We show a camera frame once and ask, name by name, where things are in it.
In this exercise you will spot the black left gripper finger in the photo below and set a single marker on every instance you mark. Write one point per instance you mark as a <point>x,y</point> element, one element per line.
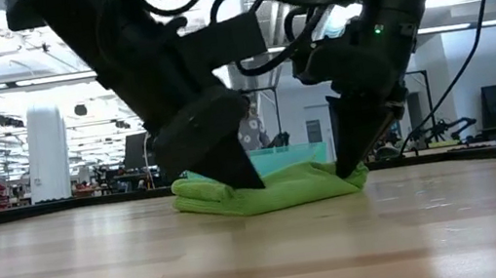
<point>230,166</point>

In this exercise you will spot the green microfiber towel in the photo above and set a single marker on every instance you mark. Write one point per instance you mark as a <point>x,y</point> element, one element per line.
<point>286,195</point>

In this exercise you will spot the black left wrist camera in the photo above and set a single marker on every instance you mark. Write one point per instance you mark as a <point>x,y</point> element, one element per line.
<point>228,40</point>

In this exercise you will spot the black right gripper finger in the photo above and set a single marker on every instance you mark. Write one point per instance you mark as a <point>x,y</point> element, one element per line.
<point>355,133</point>
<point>391,125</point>

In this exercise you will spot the black table frame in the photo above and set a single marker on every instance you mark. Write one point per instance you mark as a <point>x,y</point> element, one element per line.
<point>66,205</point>

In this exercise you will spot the black background robot arms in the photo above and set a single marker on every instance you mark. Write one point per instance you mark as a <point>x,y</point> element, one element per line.
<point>443,129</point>

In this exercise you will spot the white round pillar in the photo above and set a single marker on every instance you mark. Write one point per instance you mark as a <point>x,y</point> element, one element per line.
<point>48,159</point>

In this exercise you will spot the teal translucent plastic basket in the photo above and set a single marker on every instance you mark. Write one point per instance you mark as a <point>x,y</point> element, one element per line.
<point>290,156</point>

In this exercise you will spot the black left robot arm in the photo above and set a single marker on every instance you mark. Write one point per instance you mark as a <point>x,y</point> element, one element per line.
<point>115,40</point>

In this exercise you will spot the long light bar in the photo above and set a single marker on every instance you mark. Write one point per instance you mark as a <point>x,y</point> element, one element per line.
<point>23,83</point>

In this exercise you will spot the black background monitor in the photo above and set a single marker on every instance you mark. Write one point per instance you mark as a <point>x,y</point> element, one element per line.
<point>136,151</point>

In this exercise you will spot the person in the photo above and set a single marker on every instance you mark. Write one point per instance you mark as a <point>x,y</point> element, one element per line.
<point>252,131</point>

